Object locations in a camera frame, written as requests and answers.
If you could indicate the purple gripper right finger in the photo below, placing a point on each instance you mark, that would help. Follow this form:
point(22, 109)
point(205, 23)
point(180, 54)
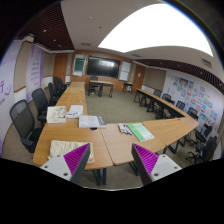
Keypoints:
point(152, 167)

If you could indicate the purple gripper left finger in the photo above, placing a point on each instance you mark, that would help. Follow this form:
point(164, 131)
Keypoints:
point(69, 166)

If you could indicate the cream knitted towel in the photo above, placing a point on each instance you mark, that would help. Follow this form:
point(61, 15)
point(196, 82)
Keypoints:
point(63, 147)

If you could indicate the green booklet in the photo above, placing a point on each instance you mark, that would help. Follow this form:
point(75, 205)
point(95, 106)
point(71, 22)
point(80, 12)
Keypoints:
point(140, 131)

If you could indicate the small marker pack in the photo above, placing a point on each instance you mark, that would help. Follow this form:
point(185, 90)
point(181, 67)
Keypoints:
point(123, 128)

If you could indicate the white book stack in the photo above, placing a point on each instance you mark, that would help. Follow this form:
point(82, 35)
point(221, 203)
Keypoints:
point(86, 121)

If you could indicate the white paper sheets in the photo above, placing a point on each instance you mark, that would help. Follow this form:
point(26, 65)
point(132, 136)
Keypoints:
point(75, 111)

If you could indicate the white box on table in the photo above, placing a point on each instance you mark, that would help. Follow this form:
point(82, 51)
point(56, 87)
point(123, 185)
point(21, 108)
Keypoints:
point(56, 114)

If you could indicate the black office chair right near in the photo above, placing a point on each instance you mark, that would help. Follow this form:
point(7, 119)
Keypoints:
point(204, 151)

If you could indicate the black chair behind desk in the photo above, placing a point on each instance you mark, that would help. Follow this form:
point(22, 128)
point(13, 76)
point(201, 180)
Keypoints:
point(93, 84)

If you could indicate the black mesh office chair near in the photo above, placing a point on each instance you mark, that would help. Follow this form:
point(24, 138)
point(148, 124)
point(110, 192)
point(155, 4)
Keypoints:
point(24, 122)

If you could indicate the wooden desk at front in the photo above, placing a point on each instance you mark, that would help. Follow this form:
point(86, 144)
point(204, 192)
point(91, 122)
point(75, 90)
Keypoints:
point(103, 84)

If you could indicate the whiteboard right of screen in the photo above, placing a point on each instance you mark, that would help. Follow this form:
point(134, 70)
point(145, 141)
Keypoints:
point(125, 70)

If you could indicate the whiteboard of screen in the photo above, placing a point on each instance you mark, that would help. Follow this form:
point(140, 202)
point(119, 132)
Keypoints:
point(125, 70)
point(79, 62)

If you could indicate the whiteboard left of screen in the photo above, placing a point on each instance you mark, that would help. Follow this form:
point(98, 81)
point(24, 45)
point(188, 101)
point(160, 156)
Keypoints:
point(79, 62)

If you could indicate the large black wall screen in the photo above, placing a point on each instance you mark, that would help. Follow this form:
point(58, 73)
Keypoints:
point(102, 67)

